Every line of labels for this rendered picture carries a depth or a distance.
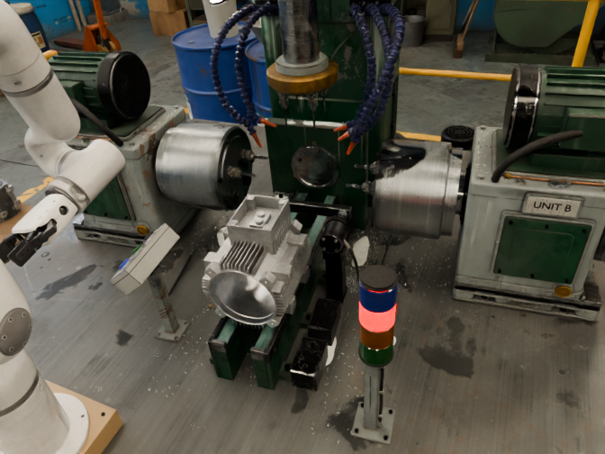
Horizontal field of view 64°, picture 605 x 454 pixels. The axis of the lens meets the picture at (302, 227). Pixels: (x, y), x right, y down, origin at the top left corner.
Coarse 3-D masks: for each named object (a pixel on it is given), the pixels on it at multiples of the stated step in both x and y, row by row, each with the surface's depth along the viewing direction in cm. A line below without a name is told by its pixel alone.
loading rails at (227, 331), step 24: (312, 240) 133; (312, 264) 128; (312, 288) 131; (216, 336) 108; (240, 336) 113; (264, 336) 107; (288, 336) 115; (216, 360) 110; (240, 360) 115; (264, 360) 104; (264, 384) 109
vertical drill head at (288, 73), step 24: (288, 0) 108; (312, 0) 109; (288, 24) 112; (312, 24) 112; (288, 48) 115; (312, 48) 115; (288, 72) 116; (312, 72) 116; (336, 72) 119; (312, 96) 119
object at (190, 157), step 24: (168, 144) 135; (192, 144) 133; (216, 144) 131; (240, 144) 142; (168, 168) 134; (192, 168) 132; (216, 168) 131; (240, 168) 144; (168, 192) 138; (192, 192) 135; (216, 192) 133; (240, 192) 146
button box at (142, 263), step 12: (168, 228) 115; (156, 240) 111; (168, 240) 114; (144, 252) 108; (156, 252) 110; (132, 264) 104; (144, 264) 106; (156, 264) 108; (120, 276) 104; (132, 276) 103; (144, 276) 105; (120, 288) 107; (132, 288) 106
